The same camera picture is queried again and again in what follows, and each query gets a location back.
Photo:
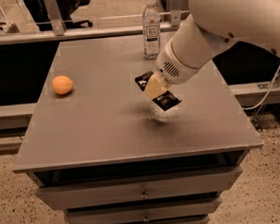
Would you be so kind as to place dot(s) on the orange round fruit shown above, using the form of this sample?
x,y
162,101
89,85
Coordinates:
x,y
62,85

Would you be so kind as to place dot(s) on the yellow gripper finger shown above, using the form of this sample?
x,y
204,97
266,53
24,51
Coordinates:
x,y
156,86

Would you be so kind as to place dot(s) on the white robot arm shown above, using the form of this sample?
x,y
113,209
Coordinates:
x,y
212,27

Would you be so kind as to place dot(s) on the grey drawer cabinet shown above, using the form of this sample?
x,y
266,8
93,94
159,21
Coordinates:
x,y
106,129

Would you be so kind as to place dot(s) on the middle grey drawer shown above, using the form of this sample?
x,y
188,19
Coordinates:
x,y
146,212

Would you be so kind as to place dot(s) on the metal railing frame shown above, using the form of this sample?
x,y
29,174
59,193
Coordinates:
x,y
78,30

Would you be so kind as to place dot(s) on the top grey drawer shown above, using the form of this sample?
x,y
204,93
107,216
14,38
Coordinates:
x,y
139,188

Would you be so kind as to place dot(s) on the black office chair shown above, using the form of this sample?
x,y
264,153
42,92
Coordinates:
x,y
38,12

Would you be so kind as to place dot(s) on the black rxbar chocolate wrapper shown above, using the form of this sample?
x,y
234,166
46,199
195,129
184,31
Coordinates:
x,y
165,101

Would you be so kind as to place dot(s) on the clear plastic water bottle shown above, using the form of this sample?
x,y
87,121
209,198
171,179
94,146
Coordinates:
x,y
151,30

